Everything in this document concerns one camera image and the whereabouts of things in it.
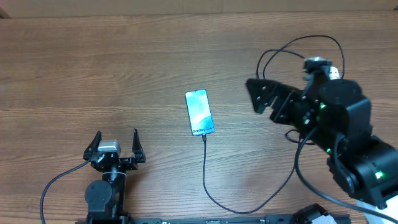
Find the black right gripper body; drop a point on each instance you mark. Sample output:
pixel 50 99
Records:
pixel 290 111

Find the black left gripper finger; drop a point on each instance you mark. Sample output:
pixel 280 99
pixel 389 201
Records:
pixel 93 146
pixel 137 149

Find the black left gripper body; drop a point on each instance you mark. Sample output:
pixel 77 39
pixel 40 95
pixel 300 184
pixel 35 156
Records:
pixel 126 165

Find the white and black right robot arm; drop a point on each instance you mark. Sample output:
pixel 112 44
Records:
pixel 335 115

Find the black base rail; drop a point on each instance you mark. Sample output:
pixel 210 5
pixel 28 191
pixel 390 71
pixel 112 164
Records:
pixel 268 219

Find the Samsung Galaxy smartphone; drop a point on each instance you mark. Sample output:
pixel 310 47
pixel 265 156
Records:
pixel 199 112

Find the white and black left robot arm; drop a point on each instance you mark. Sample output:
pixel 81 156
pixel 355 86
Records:
pixel 105 197

